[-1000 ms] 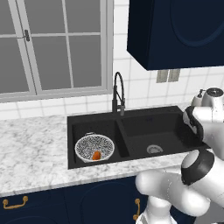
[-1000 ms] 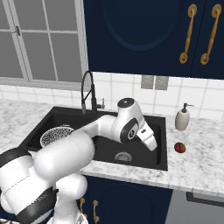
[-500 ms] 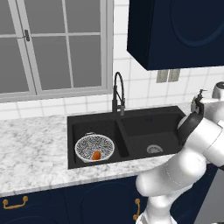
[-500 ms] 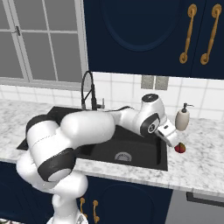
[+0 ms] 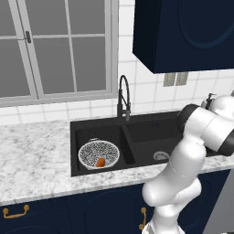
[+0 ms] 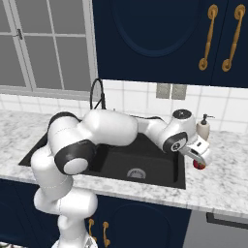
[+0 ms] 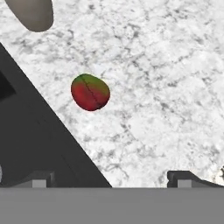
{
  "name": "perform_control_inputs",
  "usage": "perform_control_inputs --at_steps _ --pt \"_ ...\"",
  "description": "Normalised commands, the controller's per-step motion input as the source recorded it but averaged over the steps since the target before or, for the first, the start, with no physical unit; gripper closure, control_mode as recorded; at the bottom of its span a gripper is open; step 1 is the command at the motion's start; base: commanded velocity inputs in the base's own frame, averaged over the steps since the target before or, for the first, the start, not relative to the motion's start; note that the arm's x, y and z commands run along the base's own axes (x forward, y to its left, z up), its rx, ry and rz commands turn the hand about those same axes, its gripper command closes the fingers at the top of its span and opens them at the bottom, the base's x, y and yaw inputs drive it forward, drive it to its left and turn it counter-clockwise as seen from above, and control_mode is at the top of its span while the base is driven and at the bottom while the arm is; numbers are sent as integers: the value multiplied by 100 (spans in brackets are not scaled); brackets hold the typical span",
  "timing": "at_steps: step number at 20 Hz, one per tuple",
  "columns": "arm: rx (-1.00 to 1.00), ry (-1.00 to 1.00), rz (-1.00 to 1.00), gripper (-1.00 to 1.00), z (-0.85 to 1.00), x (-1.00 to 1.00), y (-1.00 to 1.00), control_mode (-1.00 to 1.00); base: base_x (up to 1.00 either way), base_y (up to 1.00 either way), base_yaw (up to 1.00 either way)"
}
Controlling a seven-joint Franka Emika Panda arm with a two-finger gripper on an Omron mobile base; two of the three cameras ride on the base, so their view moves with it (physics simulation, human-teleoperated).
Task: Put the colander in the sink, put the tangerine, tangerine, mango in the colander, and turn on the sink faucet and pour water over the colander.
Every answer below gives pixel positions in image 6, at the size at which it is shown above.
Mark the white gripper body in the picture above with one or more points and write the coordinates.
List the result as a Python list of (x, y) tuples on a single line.
[(201, 155)]

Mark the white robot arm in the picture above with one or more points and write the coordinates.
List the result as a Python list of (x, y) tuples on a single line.
[(106, 127)]

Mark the red green mango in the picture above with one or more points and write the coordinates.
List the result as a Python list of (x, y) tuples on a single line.
[(199, 165)]

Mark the black kitchen sink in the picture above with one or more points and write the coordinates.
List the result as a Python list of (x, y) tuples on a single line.
[(151, 161)]

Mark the black arched faucet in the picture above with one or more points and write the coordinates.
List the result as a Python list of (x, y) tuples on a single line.
[(97, 84)]

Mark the beige soap dispenser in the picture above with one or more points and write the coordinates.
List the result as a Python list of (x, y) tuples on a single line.
[(202, 129)]

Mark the grey dishwasher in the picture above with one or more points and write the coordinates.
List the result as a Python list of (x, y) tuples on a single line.
[(219, 235)]

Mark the navy base cupboard door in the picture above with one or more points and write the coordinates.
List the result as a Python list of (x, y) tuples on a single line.
[(16, 213), (145, 223)]

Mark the grey framed window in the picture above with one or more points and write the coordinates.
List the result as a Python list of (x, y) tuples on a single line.
[(48, 45)]

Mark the grey window latch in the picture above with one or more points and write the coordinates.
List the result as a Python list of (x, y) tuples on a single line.
[(18, 34)]

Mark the grey wall socket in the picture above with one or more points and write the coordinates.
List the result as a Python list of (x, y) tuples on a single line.
[(179, 92), (163, 91)]

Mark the narrow navy wall cupboard door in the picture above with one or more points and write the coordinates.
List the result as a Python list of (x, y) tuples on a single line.
[(240, 38)]

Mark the wide navy wall cupboard door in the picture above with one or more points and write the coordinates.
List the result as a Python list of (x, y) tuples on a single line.
[(151, 35)]

